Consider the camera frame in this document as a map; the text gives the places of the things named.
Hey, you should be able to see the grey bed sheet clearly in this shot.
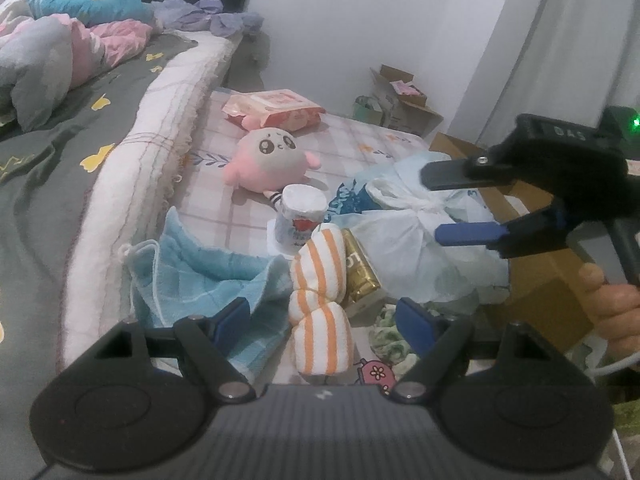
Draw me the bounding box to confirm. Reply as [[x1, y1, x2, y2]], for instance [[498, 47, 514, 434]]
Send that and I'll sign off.
[[1, 32, 192, 479]]

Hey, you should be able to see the white blue plastic bag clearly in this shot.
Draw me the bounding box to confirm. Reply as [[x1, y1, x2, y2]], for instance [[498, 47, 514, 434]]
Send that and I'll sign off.
[[326, 151, 511, 314]]

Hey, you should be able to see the person's right hand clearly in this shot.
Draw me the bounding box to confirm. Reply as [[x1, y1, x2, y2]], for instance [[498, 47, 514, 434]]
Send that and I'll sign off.
[[579, 263, 640, 360]]

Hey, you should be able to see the green floral scrunchie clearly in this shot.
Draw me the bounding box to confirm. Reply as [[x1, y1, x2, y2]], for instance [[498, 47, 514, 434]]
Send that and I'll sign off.
[[369, 304, 419, 379]]

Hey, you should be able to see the large brown cardboard box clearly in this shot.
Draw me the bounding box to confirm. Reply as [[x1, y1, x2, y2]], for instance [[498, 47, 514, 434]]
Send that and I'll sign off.
[[428, 131, 609, 354]]

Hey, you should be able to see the orange white striped cloth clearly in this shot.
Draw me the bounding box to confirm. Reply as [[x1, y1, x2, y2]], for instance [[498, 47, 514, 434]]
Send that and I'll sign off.
[[288, 223, 354, 376]]

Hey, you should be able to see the pink plaid floor mat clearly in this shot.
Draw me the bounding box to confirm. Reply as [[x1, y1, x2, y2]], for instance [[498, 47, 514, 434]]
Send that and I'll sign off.
[[128, 128, 509, 380]]

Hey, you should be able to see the pink wet wipes pack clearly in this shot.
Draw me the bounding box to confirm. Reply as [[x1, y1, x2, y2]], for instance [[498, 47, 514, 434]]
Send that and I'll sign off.
[[222, 89, 326, 132]]

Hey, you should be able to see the colourful rumpled quilt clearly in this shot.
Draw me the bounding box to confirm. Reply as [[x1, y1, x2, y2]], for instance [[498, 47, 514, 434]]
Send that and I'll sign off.
[[1, 0, 162, 132]]

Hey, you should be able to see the white curtain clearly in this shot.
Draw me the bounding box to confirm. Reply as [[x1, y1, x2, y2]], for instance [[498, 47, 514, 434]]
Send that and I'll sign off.
[[446, 0, 639, 146]]

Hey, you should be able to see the small open cardboard box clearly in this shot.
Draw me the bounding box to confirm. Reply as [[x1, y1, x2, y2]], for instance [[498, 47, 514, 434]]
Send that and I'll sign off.
[[371, 64, 444, 139]]

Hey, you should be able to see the purple clothes pile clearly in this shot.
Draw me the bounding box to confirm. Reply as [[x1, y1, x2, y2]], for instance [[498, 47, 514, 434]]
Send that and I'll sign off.
[[150, 0, 264, 38]]

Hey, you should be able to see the green small box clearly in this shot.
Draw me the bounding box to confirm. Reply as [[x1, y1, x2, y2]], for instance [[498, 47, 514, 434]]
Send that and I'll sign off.
[[352, 96, 384, 126]]

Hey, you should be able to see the white quilted mattress edge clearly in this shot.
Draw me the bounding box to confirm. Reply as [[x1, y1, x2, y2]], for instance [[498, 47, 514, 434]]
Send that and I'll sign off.
[[58, 32, 242, 370]]

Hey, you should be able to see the light blue checked towel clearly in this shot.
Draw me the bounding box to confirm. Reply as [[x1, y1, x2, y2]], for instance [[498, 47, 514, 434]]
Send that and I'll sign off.
[[120, 208, 293, 382]]

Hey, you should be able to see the gold foil package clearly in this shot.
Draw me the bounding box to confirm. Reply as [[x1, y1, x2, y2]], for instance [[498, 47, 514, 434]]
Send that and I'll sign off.
[[342, 229, 385, 318]]

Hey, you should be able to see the white paper cup container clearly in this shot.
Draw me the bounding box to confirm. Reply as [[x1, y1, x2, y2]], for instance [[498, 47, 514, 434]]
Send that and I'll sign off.
[[265, 184, 328, 258]]

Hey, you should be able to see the pink round plush toy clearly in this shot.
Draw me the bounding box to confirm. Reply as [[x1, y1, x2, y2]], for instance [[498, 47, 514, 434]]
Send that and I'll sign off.
[[222, 128, 321, 193]]

